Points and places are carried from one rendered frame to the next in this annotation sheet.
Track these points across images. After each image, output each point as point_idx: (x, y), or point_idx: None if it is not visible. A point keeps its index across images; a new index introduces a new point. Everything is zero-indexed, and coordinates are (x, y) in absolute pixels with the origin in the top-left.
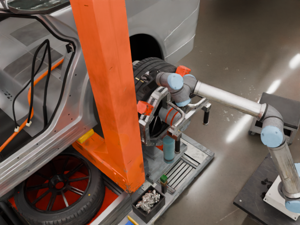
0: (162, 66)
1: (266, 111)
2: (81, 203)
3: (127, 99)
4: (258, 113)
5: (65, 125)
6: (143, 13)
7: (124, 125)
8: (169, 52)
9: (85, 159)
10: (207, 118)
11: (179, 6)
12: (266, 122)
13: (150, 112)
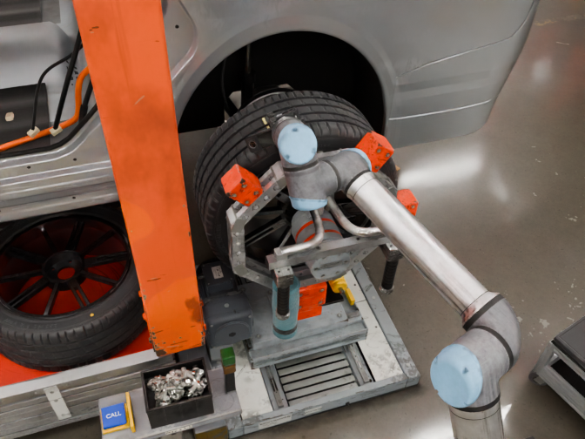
0: (335, 118)
1: (485, 311)
2: (68, 323)
3: (146, 127)
4: (467, 307)
5: (102, 158)
6: None
7: (138, 187)
8: (405, 111)
9: None
10: (388, 276)
11: (457, 14)
12: (467, 335)
13: (250, 199)
